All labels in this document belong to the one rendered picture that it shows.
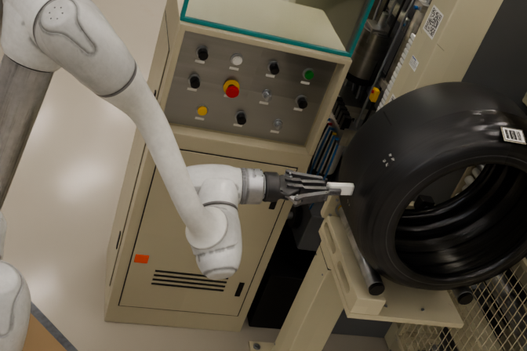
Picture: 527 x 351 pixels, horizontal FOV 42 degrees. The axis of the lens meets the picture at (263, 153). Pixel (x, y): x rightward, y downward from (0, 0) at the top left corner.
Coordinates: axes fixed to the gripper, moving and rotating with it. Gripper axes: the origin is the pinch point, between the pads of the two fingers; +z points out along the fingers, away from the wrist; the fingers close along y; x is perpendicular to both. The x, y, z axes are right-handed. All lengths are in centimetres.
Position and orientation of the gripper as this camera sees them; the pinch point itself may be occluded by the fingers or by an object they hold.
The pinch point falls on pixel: (339, 189)
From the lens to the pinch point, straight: 174.8
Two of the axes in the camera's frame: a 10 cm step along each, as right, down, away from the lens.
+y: -1.6, -5.7, 8.0
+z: 9.7, 0.4, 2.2
